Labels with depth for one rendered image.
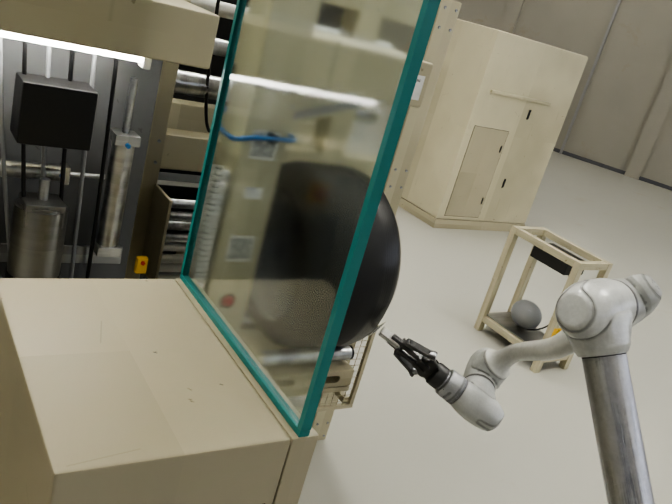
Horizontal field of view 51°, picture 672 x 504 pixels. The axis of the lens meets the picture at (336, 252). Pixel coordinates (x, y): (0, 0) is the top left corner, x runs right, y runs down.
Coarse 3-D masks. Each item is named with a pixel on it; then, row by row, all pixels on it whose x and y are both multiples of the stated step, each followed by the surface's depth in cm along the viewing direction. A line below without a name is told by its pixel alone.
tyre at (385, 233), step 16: (384, 208) 197; (384, 224) 194; (368, 240) 190; (384, 240) 193; (368, 256) 190; (384, 256) 193; (400, 256) 200; (368, 272) 190; (384, 272) 193; (368, 288) 191; (384, 288) 195; (352, 304) 191; (368, 304) 194; (384, 304) 197; (352, 320) 195; (368, 320) 198; (352, 336) 202
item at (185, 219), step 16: (160, 192) 221; (176, 192) 230; (192, 192) 233; (160, 208) 221; (176, 208) 232; (192, 208) 221; (160, 224) 220; (176, 224) 221; (160, 240) 220; (176, 240) 222; (160, 256) 221; (176, 256) 225
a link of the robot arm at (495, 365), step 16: (560, 336) 186; (480, 352) 220; (496, 352) 215; (512, 352) 208; (528, 352) 199; (544, 352) 191; (560, 352) 186; (480, 368) 214; (496, 368) 213; (496, 384) 214
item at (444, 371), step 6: (426, 360) 206; (420, 366) 208; (432, 366) 206; (438, 366) 205; (444, 366) 207; (426, 372) 208; (432, 372) 207; (438, 372) 205; (444, 372) 205; (426, 378) 210; (432, 378) 205; (438, 378) 205; (444, 378) 205; (432, 384) 206; (438, 384) 205
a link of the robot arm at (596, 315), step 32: (576, 288) 159; (608, 288) 159; (576, 320) 156; (608, 320) 156; (576, 352) 163; (608, 352) 158; (608, 384) 158; (608, 416) 157; (608, 448) 157; (640, 448) 156; (608, 480) 157; (640, 480) 154
